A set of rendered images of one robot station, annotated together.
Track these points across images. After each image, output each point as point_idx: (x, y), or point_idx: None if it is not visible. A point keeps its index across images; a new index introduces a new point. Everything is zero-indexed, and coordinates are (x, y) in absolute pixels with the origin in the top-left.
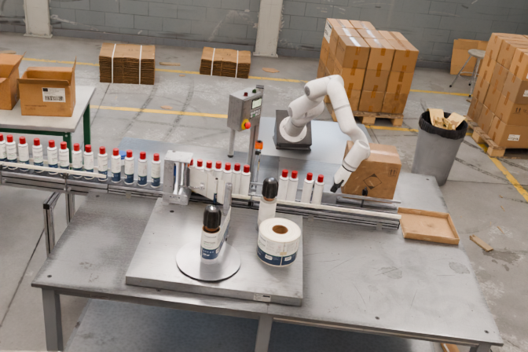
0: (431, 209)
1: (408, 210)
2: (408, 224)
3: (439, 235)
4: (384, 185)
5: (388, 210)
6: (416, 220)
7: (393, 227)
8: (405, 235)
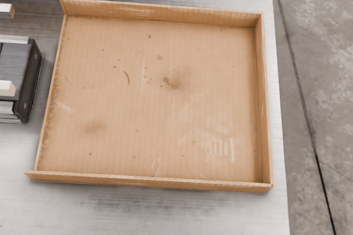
0: None
1: (103, 8)
2: (86, 83)
3: (198, 139)
4: None
5: (32, 10)
6: (127, 54)
7: (1, 119)
8: (28, 177)
